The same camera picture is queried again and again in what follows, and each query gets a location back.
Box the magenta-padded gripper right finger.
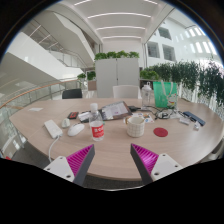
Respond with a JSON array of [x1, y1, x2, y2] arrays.
[[129, 143, 185, 186]]

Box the small grey-white oval mouse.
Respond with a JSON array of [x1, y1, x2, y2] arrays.
[[61, 117, 72, 129]]

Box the clear white-lidded drink jug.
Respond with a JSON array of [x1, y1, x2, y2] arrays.
[[140, 82, 154, 108]]

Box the ceiling light strips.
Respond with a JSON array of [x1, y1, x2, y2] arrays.
[[73, 0, 158, 40]]

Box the white card box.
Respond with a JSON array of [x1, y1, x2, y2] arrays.
[[78, 111, 92, 122]]

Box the flat round red coaster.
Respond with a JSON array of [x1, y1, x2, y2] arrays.
[[153, 127, 169, 138]]

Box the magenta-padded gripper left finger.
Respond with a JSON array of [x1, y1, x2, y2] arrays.
[[43, 143, 96, 187]]

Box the tangled black cables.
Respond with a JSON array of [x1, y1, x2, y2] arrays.
[[139, 104, 188, 120]]

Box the white computer mouse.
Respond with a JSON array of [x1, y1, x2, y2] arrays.
[[67, 122, 86, 138]]

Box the colourful sticker sheet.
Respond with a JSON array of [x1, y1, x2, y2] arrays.
[[124, 112, 155, 124]]

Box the white power strip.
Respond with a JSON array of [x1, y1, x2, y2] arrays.
[[43, 119, 64, 140]]

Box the white cabinet topped with plants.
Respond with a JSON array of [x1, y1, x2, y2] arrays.
[[94, 50, 141, 99]]

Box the green tote bag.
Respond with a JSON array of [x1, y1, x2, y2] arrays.
[[152, 80, 179, 109]]

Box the brown clipboard with papers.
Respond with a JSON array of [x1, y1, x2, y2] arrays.
[[99, 100, 133, 122]]

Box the white chair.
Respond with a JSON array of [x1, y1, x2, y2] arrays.
[[112, 84, 141, 100], [199, 136, 224, 164]]

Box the white power strip cable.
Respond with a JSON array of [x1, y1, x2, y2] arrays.
[[48, 134, 61, 163]]

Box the glass railing with wooden handrail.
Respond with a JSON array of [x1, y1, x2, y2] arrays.
[[0, 78, 83, 158]]

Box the red and black small box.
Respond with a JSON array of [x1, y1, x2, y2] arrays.
[[67, 111, 80, 120]]

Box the black power adapter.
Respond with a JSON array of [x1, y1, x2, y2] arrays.
[[128, 105, 141, 113]]

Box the white grid-pattern mug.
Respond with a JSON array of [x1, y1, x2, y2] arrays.
[[125, 115, 147, 139]]

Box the black notebook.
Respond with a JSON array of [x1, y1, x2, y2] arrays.
[[78, 110, 102, 124]]

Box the small clear plastic packet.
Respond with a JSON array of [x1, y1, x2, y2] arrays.
[[193, 120, 202, 132]]

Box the clear red-labelled water bottle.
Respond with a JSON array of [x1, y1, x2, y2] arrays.
[[88, 102, 106, 142]]

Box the green plant hedge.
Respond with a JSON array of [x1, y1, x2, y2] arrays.
[[139, 58, 224, 108]]

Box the potted green plants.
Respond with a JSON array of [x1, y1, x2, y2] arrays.
[[77, 70, 98, 91]]

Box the black chair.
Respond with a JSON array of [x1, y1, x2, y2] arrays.
[[61, 88, 83, 100]]

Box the white name card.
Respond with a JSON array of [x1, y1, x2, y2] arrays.
[[178, 116, 191, 126]]

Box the dark blue flat case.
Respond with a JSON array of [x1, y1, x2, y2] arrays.
[[182, 110, 207, 127]]

